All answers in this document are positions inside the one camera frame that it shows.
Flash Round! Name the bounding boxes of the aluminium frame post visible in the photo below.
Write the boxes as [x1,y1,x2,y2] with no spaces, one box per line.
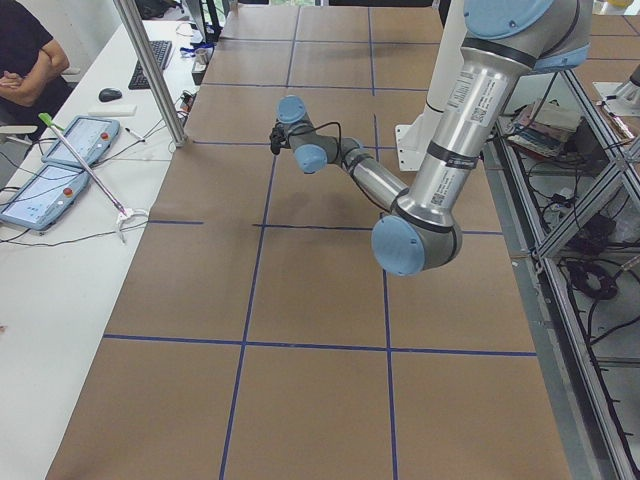
[114,0,187,148]

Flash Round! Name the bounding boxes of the long metal grabber stick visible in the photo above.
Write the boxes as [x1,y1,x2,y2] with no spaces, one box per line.
[38,113,149,244]

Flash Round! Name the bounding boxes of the seated person in black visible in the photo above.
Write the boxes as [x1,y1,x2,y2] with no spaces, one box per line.
[1,1,72,141]

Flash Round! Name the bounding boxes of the metal cup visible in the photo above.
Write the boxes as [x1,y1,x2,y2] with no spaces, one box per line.
[194,48,210,66]

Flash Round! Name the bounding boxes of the stack of books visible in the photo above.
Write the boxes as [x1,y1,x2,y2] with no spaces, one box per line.
[506,99,582,157]

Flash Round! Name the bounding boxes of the black computer mouse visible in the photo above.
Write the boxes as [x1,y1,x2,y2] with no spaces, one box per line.
[98,88,123,103]

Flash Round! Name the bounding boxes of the teach pendant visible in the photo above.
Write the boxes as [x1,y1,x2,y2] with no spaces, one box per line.
[41,116,120,167]
[1,164,89,231]

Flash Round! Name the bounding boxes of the black marker pen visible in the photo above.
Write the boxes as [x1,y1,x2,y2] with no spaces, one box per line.
[125,127,146,143]

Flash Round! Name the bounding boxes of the lower teach pendant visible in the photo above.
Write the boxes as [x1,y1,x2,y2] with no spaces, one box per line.
[1,164,89,231]

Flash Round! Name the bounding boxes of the upper teach pendant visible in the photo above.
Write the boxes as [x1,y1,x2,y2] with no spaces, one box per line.
[41,116,120,167]

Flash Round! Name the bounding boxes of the white flat block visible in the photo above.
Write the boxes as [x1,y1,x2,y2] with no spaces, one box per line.
[88,104,137,117]

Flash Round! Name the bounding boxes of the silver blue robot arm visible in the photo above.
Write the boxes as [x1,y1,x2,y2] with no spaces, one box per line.
[270,1,592,276]

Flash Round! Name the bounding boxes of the white camera pedestal column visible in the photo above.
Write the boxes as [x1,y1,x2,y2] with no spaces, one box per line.
[395,0,466,172]

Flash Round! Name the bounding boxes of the black keyboard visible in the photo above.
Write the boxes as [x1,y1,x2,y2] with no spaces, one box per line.
[127,39,174,91]

